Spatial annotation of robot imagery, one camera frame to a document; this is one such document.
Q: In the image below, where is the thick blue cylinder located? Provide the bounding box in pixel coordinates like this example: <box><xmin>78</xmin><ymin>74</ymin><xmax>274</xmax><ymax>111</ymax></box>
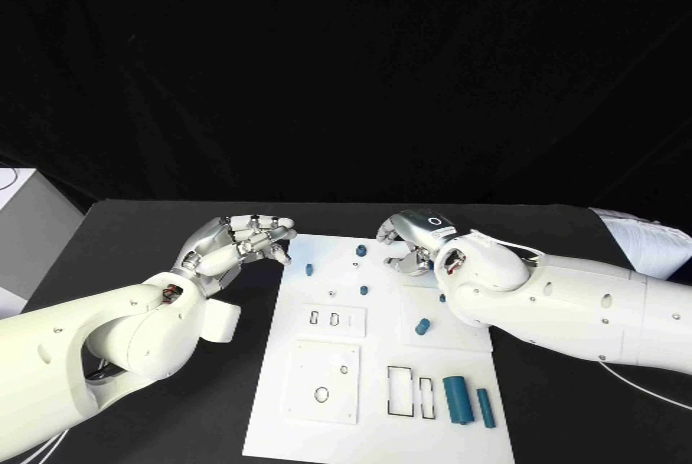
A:
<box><xmin>441</xmin><ymin>375</ymin><xmax>476</xmax><ymax>426</ymax></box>

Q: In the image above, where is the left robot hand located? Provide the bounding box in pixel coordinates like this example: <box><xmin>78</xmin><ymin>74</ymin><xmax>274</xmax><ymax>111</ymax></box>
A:
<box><xmin>170</xmin><ymin>214</ymin><xmax>298</xmax><ymax>299</ymax></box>

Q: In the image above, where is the white cable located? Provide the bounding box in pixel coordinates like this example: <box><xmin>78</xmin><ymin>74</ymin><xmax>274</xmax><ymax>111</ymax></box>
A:
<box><xmin>19</xmin><ymin>429</ymin><xmax>72</xmax><ymax>464</ymax></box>
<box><xmin>595</xmin><ymin>360</ymin><xmax>692</xmax><ymax>412</ymax></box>
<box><xmin>468</xmin><ymin>228</ymin><xmax>546</xmax><ymax>265</ymax></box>

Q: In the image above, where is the white padded bag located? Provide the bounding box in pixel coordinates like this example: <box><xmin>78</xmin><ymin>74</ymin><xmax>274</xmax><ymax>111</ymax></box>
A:
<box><xmin>587</xmin><ymin>206</ymin><xmax>692</xmax><ymax>282</ymax></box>

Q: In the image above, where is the white box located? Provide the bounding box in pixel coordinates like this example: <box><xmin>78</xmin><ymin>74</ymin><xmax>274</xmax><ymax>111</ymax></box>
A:
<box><xmin>0</xmin><ymin>166</ymin><xmax>86</xmax><ymax>320</ymax></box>

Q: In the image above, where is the thin blue cylinder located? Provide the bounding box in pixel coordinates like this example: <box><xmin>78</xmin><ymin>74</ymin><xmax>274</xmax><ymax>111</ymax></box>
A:
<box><xmin>476</xmin><ymin>387</ymin><xmax>497</xmax><ymax>429</ymax></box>

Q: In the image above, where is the white task board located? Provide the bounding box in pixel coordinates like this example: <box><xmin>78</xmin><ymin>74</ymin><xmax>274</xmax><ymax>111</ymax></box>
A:
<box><xmin>241</xmin><ymin>233</ymin><xmax>518</xmax><ymax>464</ymax></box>

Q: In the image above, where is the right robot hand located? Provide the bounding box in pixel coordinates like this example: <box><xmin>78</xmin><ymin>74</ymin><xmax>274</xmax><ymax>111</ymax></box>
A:
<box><xmin>375</xmin><ymin>208</ymin><xmax>471</xmax><ymax>278</ymax></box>

